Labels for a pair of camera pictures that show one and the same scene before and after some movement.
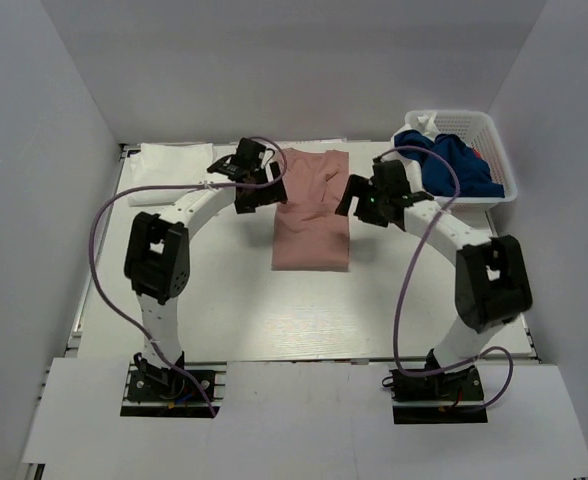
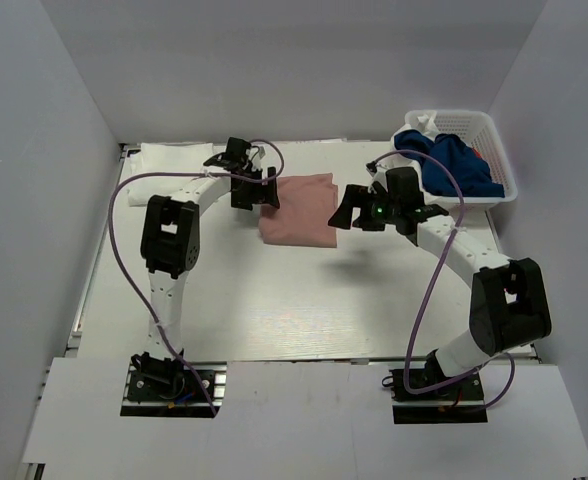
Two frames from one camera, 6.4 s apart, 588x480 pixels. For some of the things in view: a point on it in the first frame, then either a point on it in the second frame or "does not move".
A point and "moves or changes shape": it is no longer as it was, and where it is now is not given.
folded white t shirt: (158, 164) does not move
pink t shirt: (309, 234) moves or changes shape
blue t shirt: (473, 175) does not move
